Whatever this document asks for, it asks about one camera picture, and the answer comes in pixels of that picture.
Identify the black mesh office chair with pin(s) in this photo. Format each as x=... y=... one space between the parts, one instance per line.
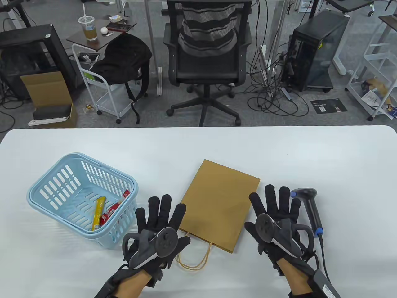
x=204 y=68

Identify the small snack packet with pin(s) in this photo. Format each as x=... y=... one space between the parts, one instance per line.
x=116 y=18

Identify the dark red notebook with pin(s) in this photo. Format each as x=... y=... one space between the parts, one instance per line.
x=119 y=27

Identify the black left hand controller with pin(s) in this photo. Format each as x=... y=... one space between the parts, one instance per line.
x=166 y=242

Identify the person's left forearm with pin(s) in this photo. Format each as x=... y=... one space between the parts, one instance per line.
x=130 y=285

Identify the black hand controller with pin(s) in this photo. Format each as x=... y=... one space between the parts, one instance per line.
x=166 y=242
x=265 y=226

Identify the black cabinet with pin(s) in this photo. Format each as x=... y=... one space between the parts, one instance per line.
x=24 y=34

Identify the black computer tower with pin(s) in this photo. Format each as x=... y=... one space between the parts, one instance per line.
x=319 y=56

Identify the white rolling cart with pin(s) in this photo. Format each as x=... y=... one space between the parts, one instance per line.
x=108 y=102

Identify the dark wooden desk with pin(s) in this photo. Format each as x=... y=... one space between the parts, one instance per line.
x=390 y=21

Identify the plastic iced drink cup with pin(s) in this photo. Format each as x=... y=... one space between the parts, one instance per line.
x=90 y=31

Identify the yellow instant coffee powder package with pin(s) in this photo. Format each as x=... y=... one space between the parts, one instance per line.
x=98 y=214

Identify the white printed paper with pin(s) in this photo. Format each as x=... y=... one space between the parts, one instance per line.
x=370 y=98

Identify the crumpled snack wrapper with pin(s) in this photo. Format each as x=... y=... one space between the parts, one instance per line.
x=88 y=108

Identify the light blue plastic basket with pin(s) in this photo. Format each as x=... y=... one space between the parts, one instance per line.
x=108 y=242

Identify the small brown side table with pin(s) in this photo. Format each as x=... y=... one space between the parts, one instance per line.
x=102 y=40

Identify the person's left hand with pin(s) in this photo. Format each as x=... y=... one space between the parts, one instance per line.
x=155 y=217

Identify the black right hand controller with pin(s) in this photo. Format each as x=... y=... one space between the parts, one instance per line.
x=265 y=226

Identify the black backpack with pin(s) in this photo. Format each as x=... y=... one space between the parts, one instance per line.
x=124 y=59

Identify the person's right hand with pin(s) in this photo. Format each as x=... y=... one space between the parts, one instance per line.
x=276 y=205

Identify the white desk leg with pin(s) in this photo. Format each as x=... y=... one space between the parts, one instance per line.
x=151 y=37
x=277 y=37

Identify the black barcode scanner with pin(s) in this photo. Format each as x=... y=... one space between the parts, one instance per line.
x=313 y=214

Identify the open cardboard box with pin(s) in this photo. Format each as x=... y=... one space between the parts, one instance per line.
x=46 y=90

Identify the brown paper bag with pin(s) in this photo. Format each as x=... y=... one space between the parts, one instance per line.
x=217 y=201

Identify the person's right forearm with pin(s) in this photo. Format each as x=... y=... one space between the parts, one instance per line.
x=294 y=276

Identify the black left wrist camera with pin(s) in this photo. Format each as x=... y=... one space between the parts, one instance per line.
x=154 y=277

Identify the red instant coffee powder package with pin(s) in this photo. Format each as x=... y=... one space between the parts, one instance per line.
x=110 y=212

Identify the black leaflet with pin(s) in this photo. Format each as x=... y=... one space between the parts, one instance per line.
x=332 y=105

